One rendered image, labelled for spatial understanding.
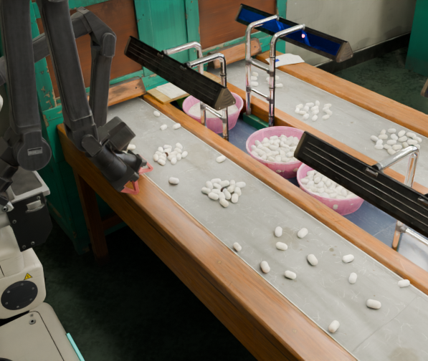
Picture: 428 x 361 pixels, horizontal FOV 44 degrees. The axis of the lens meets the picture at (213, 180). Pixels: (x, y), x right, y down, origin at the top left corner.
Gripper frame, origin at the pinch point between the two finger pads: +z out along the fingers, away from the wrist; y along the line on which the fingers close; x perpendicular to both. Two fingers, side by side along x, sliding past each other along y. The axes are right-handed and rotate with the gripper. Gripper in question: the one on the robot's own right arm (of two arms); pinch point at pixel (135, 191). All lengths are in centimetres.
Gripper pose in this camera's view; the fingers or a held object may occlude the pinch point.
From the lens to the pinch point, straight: 146.9
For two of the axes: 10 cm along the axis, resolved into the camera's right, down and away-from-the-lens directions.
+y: -5.6, -4.6, 6.9
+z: 4.2, 5.6, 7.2
